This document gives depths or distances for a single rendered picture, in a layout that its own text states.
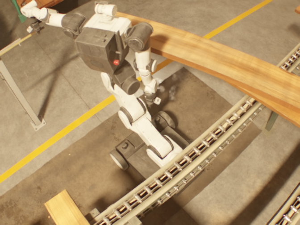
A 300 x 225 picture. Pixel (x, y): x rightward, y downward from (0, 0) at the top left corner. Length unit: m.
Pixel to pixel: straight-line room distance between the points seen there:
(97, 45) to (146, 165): 1.09
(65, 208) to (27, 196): 1.19
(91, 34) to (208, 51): 0.77
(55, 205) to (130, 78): 0.90
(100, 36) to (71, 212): 0.92
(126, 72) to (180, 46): 0.40
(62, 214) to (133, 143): 1.06
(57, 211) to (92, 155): 1.15
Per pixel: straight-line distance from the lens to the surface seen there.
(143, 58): 1.55
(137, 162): 2.14
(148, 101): 2.03
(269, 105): 1.64
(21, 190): 2.58
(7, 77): 2.33
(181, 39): 1.85
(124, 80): 1.69
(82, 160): 2.44
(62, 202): 1.39
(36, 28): 2.10
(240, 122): 1.58
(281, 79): 1.75
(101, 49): 1.41
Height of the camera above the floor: 2.12
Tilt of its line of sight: 54 degrees down
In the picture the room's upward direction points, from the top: 5 degrees counter-clockwise
